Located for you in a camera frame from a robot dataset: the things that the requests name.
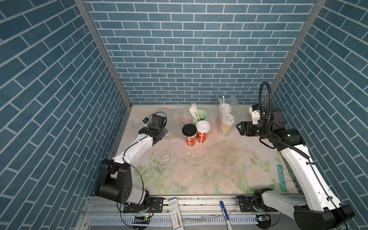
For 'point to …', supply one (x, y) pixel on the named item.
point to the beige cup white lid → (226, 121)
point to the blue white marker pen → (229, 226)
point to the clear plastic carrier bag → (231, 106)
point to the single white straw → (223, 97)
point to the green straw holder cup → (203, 116)
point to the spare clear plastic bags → (175, 117)
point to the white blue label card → (176, 214)
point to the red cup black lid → (189, 131)
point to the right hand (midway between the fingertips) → (244, 125)
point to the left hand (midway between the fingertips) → (166, 131)
